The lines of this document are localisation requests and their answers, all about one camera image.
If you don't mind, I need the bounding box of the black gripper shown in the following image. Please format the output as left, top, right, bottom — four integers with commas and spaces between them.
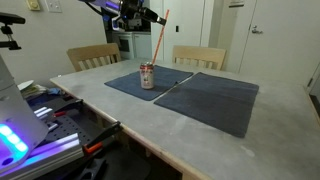
120, 0, 167, 26

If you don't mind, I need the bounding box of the red plastic straw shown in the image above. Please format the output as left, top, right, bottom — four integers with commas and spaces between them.
152, 9, 170, 65

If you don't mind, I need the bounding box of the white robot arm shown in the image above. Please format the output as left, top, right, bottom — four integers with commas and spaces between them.
80, 0, 167, 30

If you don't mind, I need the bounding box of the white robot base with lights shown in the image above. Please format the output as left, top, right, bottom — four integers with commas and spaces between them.
0, 56, 48, 173

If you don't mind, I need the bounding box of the red and white soda can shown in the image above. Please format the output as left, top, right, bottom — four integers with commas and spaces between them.
140, 62, 154, 89

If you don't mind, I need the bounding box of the white kitchen cabinet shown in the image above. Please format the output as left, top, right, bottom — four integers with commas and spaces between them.
112, 32, 152, 59

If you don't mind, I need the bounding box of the blue cloth mat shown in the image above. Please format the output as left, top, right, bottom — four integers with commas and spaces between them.
105, 65, 193, 101

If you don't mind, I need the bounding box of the left wooden chair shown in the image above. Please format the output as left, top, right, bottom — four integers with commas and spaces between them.
67, 43, 121, 72

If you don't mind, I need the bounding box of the wooden chair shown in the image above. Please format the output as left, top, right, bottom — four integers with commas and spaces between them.
172, 45, 226, 70
67, 43, 121, 72

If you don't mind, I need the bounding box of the right wooden chair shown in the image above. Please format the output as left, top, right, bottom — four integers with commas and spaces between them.
172, 45, 226, 70

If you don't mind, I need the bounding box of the beige thermostat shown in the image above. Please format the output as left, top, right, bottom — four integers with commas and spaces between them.
26, 0, 40, 11

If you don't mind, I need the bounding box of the dark grey cloth mat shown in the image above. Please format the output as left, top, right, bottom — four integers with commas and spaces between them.
155, 73, 259, 138

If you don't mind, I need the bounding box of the stack of papers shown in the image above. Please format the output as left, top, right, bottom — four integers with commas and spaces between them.
18, 80, 48, 99

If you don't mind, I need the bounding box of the black orange bar clamp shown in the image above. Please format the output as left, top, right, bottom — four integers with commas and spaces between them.
83, 121, 122, 155

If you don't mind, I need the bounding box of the black perforated breadboard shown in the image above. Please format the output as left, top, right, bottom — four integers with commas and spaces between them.
43, 116, 93, 145

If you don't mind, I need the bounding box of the white light switch plate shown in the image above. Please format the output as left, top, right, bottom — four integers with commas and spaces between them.
45, 0, 62, 13

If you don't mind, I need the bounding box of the white door with handle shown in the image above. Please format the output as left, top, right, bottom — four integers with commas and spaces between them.
240, 0, 320, 85

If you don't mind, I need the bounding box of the black camera on mount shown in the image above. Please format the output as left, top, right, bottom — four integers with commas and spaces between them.
0, 12, 26, 50

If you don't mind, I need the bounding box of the silver aluminium rail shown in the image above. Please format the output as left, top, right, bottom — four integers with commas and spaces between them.
0, 133, 84, 180

